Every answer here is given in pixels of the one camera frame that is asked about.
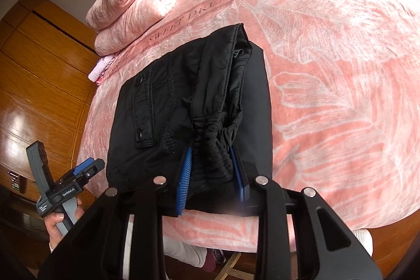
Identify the person's left hand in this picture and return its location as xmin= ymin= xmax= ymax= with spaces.
xmin=44 ymin=198 xmax=84 ymax=252

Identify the pink leaf-pattern bed blanket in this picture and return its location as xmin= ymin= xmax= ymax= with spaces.
xmin=77 ymin=0 xmax=420 ymax=251

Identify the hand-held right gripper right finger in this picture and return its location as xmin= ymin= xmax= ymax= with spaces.
xmin=229 ymin=145 xmax=384 ymax=280

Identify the folded pink quilt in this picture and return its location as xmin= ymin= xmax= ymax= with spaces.
xmin=85 ymin=0 xmax=191 ymax=56

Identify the black jacket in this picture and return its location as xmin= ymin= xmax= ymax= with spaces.
xmin=107 ymin=22 xmax=274 ymax=218

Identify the wooden wardrobe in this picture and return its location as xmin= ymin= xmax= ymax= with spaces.
xmin=0 ymin=0 xmax=99 ymax=202

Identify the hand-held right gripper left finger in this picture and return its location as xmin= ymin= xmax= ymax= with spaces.
xmin=39 ymin=146 xmax=194 ymax=280

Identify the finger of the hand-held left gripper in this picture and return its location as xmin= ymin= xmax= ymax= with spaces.
xmin=72 ymin=160 xmax=95 ymax=176
xmin=83 ymin=159 xmax=106 ymax=185

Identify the folded white pink knitted cloth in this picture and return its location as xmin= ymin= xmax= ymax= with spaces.
xmin=88 ymin=57 xmax=115 ymax=84

